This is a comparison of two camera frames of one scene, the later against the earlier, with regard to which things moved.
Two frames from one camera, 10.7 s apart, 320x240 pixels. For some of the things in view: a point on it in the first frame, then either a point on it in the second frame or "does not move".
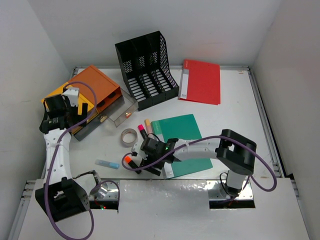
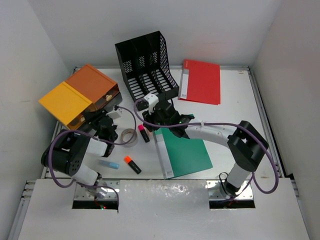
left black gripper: (77, 118) → (92, 118)
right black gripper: (146, 160) → (148, 118)
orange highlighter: (128, 159) does not move
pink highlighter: (143, 131) does not move
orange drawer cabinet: (106, 90) does not move
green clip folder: (184, 127) does not move
